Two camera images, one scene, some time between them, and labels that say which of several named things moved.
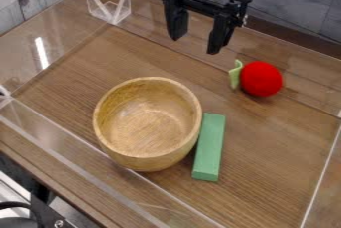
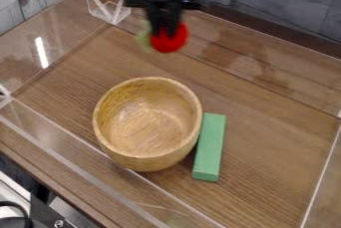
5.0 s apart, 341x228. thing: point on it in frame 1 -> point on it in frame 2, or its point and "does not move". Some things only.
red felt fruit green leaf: x=258 y=77 -> x=163 y=42
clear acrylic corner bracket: x=109 y=11 does not move
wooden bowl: x=147 y=120 does not move
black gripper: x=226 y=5 -> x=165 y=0
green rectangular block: x=209 y=146 does not move
